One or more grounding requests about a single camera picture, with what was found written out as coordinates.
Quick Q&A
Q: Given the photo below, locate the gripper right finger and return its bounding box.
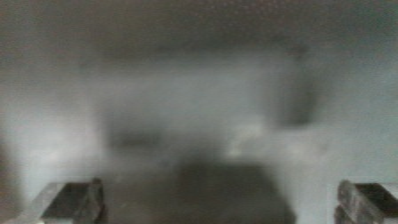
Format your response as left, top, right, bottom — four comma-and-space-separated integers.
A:
334, 180, 398, 224

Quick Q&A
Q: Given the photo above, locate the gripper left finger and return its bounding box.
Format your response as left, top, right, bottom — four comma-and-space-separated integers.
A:
16, 178, 107, 224

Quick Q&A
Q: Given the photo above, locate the white drawer cabinet box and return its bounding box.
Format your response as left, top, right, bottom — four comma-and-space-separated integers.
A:
0, 0, 398, 224

